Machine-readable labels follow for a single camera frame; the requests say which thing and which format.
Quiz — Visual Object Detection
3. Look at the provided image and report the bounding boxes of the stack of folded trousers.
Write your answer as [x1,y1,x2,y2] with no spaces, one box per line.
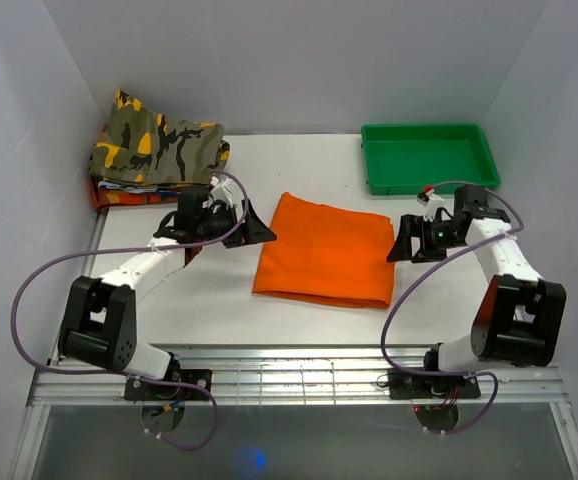
[90,176,209,211]

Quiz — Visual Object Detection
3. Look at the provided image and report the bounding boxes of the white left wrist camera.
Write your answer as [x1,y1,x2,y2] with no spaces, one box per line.
[210,175,238,207]

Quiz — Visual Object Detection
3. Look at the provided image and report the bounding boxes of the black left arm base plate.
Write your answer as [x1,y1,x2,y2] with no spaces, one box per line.
[123,369,213,402]

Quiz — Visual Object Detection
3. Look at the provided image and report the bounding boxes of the camouflage folded trousers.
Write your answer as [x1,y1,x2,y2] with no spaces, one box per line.
[88,90,230,188]

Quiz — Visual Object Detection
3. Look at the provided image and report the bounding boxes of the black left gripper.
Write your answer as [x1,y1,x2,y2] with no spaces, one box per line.
[198,200,276,250]

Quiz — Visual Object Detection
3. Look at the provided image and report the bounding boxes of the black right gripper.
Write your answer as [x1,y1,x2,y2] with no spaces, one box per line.
[385,215,464,264]

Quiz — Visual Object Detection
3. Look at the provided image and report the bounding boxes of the green plastic tray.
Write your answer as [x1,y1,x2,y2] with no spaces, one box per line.
[361,123,501,196]

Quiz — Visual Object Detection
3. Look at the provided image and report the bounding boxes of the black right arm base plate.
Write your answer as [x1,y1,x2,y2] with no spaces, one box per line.
[386,368,481,400]

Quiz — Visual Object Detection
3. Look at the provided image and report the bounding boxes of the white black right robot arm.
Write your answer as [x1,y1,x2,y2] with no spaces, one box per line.
[385,181,567,400]

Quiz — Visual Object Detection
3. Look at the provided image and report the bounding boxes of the orange trousers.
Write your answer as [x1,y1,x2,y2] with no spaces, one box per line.
[252,192,395,309]

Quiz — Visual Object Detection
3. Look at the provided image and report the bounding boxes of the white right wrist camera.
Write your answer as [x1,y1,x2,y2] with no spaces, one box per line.
[417,186,445,222]

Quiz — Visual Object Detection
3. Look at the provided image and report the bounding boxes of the aluminium table frame rail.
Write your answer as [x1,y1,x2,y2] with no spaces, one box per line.
[28,347,569,406]

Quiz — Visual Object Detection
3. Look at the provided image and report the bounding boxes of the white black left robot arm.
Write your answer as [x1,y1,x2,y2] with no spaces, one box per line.
[58,184,277,400]

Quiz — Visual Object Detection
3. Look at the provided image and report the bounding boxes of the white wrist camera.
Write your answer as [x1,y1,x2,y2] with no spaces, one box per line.
[417,186,445,222]
[210,175,238,207]

